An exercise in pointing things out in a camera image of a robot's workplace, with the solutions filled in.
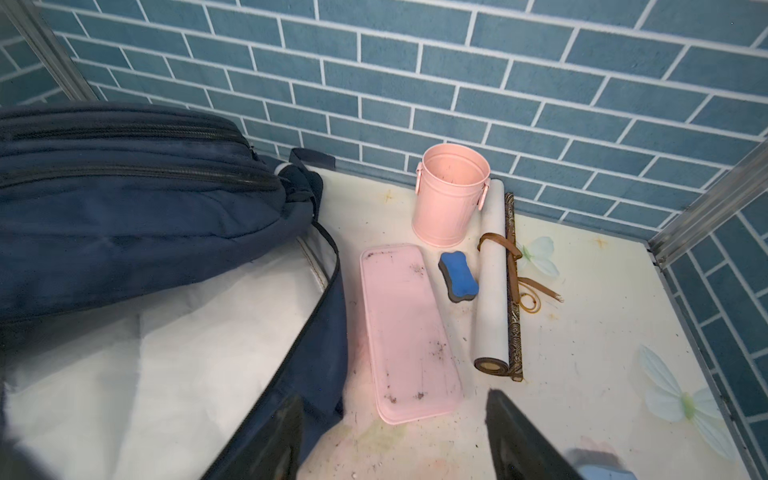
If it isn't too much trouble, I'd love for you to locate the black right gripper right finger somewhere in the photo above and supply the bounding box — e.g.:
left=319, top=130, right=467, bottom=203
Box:
left=485, top=389, right=582, bottom=480

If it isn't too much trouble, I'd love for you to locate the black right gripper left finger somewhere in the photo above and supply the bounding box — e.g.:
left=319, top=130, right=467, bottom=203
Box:
left=224, top=395, right=303, bottom=480

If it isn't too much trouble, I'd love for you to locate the pink metal bucket cup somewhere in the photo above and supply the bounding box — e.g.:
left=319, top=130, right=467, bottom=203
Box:
left=412, top=143, right=491, bottom=248

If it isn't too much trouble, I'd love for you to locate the blue whiteboard eraser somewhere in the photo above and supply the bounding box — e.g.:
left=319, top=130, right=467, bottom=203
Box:
left=438, top=251, right=479, bottom=303

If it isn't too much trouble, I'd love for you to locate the rolled white paper scroll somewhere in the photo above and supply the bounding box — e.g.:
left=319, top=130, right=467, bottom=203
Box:
left=472, top=177, right=564, bottom=383

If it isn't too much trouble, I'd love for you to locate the navy blue student backpack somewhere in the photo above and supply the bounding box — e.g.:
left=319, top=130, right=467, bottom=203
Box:
left=1, top=102, right=348, bottom=479

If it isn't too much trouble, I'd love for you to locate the pink pencil case lid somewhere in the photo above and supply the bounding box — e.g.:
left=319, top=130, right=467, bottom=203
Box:
left=360, top=244, right=463, bottom=425

